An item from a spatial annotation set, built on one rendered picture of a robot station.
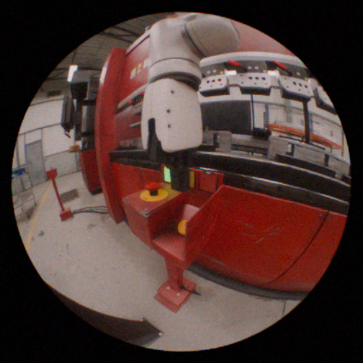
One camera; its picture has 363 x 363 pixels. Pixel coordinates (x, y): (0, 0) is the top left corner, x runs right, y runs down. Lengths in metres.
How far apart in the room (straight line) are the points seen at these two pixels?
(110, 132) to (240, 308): 1.87
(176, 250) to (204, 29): 0.37
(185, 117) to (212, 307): 0.97
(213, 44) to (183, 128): 0.14
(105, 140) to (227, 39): 1.22
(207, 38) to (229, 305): 1.10
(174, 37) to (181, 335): 1.10
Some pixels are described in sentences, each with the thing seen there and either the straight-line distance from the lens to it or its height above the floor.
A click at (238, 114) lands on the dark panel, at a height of 1.20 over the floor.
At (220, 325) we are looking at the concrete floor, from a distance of 0.94.
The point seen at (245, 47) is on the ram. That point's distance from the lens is 0.72.
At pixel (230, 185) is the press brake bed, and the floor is 0.77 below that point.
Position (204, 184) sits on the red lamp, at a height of 0.81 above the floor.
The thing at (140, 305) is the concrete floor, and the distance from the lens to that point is 0.95.
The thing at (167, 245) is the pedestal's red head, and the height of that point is 0.70.
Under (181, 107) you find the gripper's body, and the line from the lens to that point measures 0.15.
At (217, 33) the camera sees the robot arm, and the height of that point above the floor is 1.06.
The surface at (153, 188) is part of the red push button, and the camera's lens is 0.27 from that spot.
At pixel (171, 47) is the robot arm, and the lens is 0.19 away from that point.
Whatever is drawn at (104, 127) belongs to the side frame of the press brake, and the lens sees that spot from 1.28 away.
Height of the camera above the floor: 0.91
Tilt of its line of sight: 19 degrees down
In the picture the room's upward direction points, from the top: straight up
